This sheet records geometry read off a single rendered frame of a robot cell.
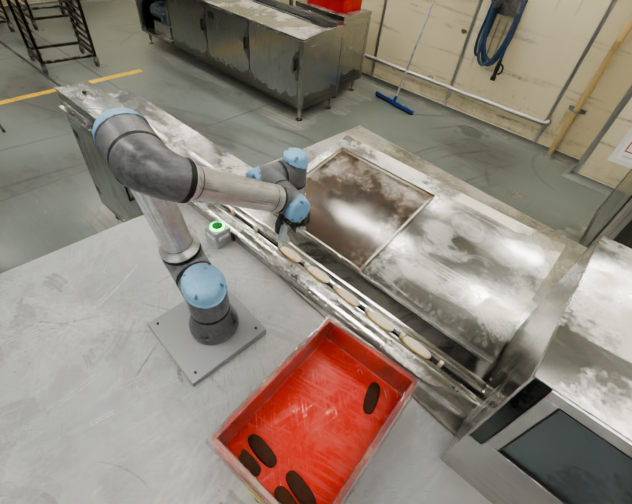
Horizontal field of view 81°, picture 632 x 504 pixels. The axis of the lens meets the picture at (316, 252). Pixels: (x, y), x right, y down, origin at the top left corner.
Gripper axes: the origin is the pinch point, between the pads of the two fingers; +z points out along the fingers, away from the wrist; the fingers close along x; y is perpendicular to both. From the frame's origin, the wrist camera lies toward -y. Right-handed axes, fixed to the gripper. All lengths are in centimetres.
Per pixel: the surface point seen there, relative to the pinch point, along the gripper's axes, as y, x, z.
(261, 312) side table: 12.8, -24.2, 11.4
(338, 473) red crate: 62, -44, 11
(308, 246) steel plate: 2.3, 10.7, 11.4
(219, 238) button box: -20.6, -15.0, 6.3
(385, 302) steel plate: 40.6, 10.1, 11.3
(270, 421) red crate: 41, -47, 11
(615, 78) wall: 48, 370, 9
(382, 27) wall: -203, 370, 29
